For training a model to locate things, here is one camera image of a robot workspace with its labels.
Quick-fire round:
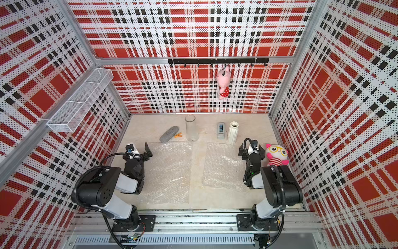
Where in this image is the bubble wrap sheet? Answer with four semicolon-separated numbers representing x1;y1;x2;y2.
202;143;249;192
138;141;193;204

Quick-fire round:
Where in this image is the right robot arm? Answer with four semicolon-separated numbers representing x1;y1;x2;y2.
237;138;303;231

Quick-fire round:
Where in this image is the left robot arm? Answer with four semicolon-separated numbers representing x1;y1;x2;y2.
71;143;155;232

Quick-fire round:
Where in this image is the pink white owl plush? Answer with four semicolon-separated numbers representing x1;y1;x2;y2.
265;144;289;166

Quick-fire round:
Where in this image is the grey oval case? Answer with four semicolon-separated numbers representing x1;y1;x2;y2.
160;126;179;143

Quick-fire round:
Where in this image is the clear glass vase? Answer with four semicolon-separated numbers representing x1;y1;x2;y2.
185;115;199;141

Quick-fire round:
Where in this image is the hanging pink plush toy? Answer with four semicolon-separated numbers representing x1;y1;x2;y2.
216;66;231;100

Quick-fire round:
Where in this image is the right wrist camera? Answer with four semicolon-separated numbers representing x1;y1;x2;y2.
247;140;259;154

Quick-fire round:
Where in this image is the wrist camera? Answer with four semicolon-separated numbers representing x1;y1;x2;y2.
125;143;140;156
247;140;259;154

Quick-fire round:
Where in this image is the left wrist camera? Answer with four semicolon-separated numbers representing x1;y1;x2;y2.
125;143;140;156

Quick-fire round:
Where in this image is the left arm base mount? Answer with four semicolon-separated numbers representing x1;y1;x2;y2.
112;215;156;232

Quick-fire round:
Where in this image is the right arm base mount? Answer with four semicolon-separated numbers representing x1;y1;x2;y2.
236;214;279;231

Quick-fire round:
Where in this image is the white wire mesh basket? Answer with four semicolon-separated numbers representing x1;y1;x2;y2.
47;68;113;133

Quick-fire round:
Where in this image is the black hook rail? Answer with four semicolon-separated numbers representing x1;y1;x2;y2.
167;58;269;66

